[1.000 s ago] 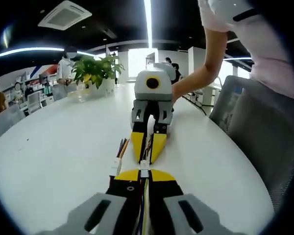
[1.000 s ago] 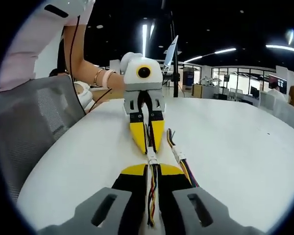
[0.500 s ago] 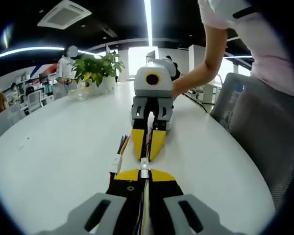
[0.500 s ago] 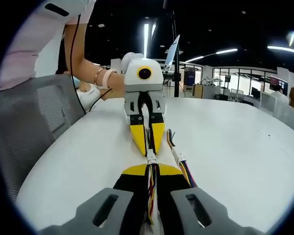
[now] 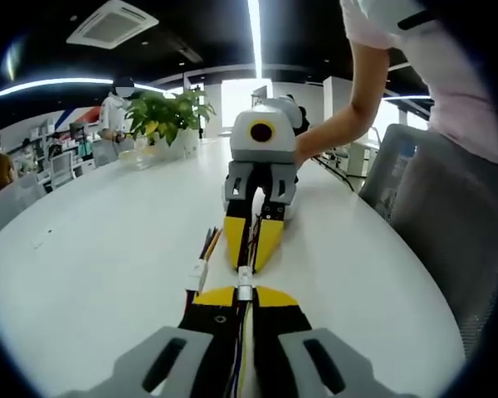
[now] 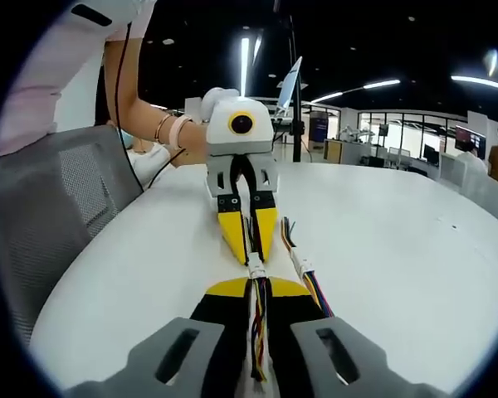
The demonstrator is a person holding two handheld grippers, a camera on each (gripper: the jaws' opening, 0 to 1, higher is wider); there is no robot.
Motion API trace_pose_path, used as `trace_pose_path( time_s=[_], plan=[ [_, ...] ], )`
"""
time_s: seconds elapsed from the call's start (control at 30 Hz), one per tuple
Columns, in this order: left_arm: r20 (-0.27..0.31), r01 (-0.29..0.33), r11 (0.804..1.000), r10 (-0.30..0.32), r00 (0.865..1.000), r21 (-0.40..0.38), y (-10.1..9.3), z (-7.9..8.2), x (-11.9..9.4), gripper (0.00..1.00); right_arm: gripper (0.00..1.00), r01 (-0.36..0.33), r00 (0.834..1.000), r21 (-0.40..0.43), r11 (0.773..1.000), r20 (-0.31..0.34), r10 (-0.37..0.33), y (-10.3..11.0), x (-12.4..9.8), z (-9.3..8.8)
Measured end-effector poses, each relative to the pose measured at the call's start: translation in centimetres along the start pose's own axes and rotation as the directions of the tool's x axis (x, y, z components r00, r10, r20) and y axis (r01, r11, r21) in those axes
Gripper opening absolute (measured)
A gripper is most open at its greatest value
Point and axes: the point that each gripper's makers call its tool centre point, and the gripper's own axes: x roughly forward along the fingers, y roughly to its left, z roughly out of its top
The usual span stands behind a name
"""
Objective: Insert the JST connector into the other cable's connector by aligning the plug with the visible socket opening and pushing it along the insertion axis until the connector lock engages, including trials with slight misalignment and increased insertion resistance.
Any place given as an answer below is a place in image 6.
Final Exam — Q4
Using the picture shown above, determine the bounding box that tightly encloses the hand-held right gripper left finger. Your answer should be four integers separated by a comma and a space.
66, 278, 251, 398

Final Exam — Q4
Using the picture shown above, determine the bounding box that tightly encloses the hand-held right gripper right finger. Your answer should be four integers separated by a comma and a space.
269, 278, 445, 398

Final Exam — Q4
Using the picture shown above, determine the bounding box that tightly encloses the JST connector cable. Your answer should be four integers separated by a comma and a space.
280, 216, 306, 271
247, 251, 273, 385
298, 259, 336, 319
241, 211, 261, 260

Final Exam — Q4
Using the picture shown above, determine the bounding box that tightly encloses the person's left hand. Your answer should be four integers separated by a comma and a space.
178, 123, 211, 166

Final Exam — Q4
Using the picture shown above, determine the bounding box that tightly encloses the black pole stand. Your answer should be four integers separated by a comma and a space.
286, 15, 308, 163

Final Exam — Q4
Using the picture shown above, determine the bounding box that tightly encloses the tilted white panel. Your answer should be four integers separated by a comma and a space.
275, 55, 305, 118

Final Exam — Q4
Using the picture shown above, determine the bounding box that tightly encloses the blue standing banner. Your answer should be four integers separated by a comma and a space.
308, 114, 330, 145

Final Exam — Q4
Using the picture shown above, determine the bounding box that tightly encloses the pink wrist band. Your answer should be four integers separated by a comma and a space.
168, 115, 193, 151

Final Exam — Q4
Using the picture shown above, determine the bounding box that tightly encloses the straight ceiling light strip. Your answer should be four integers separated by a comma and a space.
239, 36, 251, 100
450, 74, 498, 93
310, 78, 402, 105

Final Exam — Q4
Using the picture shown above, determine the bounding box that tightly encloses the grey mesh office chair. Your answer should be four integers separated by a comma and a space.
0, 124, 147, 347

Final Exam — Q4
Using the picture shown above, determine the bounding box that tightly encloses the white worn device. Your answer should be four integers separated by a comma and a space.
68, 0, 159, 41

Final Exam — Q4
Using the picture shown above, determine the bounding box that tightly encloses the computer monitor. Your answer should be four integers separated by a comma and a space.
454, 124, 487, 159

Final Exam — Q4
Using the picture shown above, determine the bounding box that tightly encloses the person in pink shirt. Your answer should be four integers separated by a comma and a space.
0, 0, 159, 159

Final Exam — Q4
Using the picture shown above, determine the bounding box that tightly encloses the gold bracelet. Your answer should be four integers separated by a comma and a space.
154, 113, 174, 145

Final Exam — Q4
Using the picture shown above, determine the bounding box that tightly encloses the black device cable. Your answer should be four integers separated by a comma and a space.
114, 21, 188, 194

